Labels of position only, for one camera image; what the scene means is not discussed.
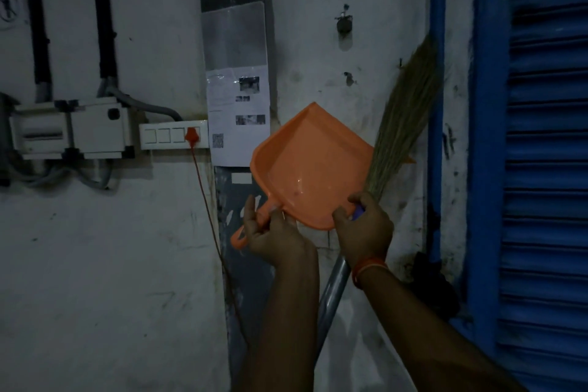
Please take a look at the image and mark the person's left hand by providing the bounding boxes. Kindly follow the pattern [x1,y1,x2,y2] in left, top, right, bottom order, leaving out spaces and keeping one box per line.
[242,194,318,268]

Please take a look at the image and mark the person's right hand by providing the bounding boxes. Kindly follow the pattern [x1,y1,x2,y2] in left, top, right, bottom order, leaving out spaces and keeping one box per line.
[331,192,395,268]

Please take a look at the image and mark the orange plastic dustpan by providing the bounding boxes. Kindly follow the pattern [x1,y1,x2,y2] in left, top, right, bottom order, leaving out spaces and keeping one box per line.
[229,101,375,250]

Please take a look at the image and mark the grass broom with metal handle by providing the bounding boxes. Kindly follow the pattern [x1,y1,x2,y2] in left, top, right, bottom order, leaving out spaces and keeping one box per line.
[314,32,443,368]

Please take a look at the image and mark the person's left forearm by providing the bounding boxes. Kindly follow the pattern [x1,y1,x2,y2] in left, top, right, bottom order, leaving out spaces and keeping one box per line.
[238,258,320,392]

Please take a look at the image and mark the person's right forearm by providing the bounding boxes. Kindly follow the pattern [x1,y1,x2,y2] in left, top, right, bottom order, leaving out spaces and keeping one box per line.
[356,265,529,392]

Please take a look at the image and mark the orange wrist band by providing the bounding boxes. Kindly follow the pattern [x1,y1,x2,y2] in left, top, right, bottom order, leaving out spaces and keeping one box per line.
[351,257,389,289]

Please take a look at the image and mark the printed white paper notice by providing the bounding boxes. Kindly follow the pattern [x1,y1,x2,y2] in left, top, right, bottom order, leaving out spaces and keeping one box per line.
[205,66,271,167]

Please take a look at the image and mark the grey flexible conduit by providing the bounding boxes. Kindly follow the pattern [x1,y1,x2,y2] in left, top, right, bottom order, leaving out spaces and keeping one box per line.
[99,77,184,123]

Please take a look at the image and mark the blue roller shutter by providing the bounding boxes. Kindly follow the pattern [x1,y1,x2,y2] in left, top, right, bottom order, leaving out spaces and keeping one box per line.
[473,0,588,392]

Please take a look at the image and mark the white electrical box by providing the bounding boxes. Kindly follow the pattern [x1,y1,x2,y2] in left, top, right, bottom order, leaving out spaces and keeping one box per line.
[69,96,135,160]

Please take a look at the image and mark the clear plastic sheet holder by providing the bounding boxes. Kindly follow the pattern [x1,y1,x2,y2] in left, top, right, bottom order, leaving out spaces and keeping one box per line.
[201,1,268,71]

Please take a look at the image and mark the white breaker box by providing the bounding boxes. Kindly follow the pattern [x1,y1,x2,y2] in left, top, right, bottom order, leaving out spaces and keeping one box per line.
[9,102,72,160]

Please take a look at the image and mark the black conduit pipe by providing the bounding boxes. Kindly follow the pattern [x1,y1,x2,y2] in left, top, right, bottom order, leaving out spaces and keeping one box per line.
[89,0,118,80]
[23,0,51,85]

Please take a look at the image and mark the thin red cable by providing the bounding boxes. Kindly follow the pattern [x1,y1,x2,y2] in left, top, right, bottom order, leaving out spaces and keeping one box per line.
[190,146,249,347]

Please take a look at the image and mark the white switch panel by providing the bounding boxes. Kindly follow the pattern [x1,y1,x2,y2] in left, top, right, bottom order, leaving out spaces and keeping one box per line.
[139,119,209,151]

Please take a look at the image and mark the grey cable loop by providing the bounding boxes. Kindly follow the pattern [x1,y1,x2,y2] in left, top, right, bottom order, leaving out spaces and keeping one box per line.
[9,159,113,190]

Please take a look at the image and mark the metal wall hook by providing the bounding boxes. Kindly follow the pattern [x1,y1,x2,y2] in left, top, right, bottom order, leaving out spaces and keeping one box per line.
[335,3,353,35]

